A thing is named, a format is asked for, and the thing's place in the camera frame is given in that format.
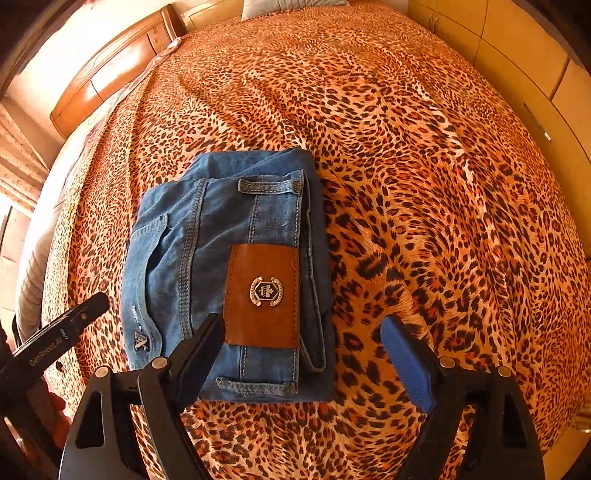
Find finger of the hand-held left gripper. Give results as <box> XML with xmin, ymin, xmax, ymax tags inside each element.
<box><xmin>62</xmin><ymin>292</ymin><xmax>110</xmax><ymax>331</ymax></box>

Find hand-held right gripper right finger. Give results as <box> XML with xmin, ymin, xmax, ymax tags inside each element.
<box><xmin>379</xmin><ymin>315</ymin><xmax>546</xmax><ymax>480</ymax></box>

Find leopard print bedspread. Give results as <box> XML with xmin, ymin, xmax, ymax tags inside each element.
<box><xmin>41</xmin><ymin>2</ymin><xmax>591</xmax><ymax>480</ymax></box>

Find wooden headboard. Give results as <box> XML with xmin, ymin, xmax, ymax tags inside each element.
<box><xmin>50</xmin><ymin>0</ymin><xmax>245</xmax><ymax>139</ymax></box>

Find blue denim pants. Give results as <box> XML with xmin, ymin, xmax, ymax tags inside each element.
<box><xmin>121</xmin><ymin>147</ymin><xmax>337</xmax><ymax>403</ymax></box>

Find person's left hand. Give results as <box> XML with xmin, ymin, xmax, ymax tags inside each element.
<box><xmin>46</xmin><ymin>391</ymin><xmax>71</xmax><ymax>449</ymax></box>

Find patterned curtain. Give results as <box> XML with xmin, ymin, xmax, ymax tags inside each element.
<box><xmin>0</xmin><ymin>99</ymin><xmax>49</xmax><ymax>213</ymax></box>

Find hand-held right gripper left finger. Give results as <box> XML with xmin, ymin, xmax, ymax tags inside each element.
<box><xmin>59</xmin><ymin>313</ymin><xmax>227</xmax><ymax>480</ymax></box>

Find grey striped pillow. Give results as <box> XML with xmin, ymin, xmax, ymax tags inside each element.
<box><xmin>241</xmin><ymin>0</ymin><xmax>352</xmax><ymax>20</ymax></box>

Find wooden wardrobe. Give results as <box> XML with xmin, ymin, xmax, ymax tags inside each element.
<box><xmin>409</xmin><ymin>0</ymin><xmax>591</xmax><ymax>259</ymax></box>

